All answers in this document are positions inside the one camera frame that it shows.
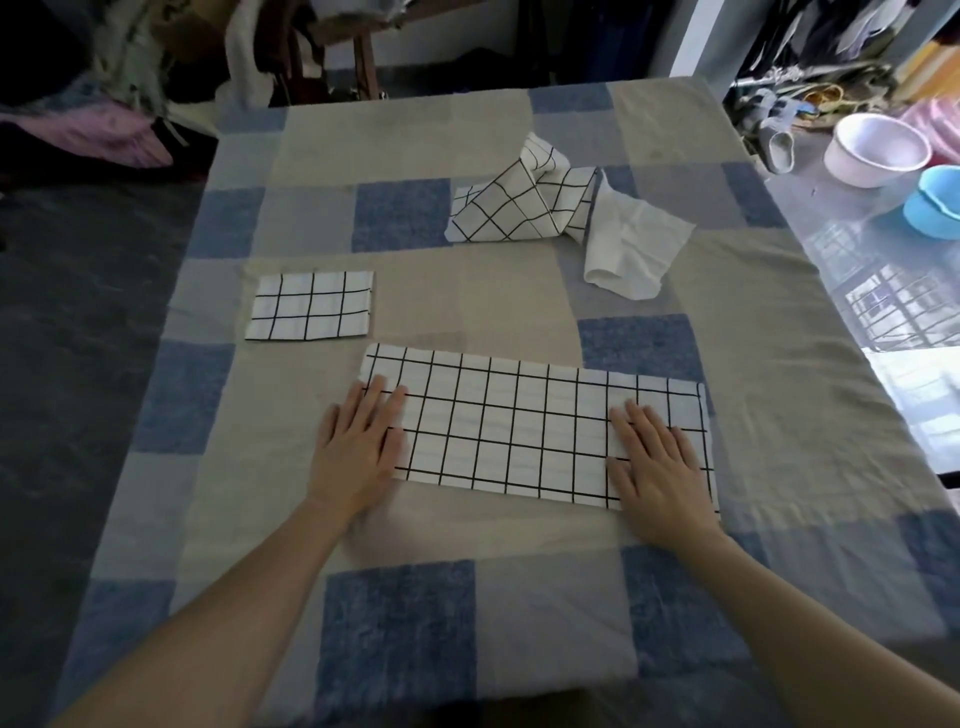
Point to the person's right hand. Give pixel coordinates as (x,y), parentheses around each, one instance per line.
(664,487)

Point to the person's left hand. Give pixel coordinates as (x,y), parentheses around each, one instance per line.
(352,457)

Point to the person's right little finger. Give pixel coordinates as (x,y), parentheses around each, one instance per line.
(686,459)

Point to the person's left little finger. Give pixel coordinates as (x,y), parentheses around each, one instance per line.
(346,411)

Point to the person's right middle finger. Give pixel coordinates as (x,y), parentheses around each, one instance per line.
(643,426)

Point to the person's left middle finger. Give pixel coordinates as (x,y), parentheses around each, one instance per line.
(381,401)

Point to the person's right thumb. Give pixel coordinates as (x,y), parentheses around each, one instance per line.
(619,480)

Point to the person's left thumb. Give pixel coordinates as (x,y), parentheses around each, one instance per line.
(395,454)

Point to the long grid cloth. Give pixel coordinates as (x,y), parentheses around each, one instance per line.
(510,427)

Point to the person's left forearm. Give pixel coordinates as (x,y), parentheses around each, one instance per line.
(240,615)

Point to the person's right forearm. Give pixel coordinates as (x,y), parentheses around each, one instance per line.
(795,637)

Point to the small square folded grid cloth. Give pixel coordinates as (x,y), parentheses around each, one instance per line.
(309,306)

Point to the blue and beige checked tablecloth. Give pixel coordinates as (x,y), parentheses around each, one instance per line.
(465,300)

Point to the crumpled plain white cloth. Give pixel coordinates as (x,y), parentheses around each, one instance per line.
(630,247)

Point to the crumpled grid cloth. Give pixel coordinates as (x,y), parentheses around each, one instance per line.
(510,202)

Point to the grey slipper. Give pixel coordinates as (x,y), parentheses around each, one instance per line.
(778,150)

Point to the wooden chair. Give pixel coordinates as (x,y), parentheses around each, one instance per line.
(365,60)

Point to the blue bowl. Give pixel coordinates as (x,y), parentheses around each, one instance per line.
(934,206)

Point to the white bowl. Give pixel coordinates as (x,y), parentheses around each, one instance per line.
(874,154)

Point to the white hanging garment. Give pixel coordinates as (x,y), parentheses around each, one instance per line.
(246,64)

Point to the pink garment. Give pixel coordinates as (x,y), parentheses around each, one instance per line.
(90,131)

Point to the pile of dark clothes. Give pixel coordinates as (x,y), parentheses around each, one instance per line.
(840,30)

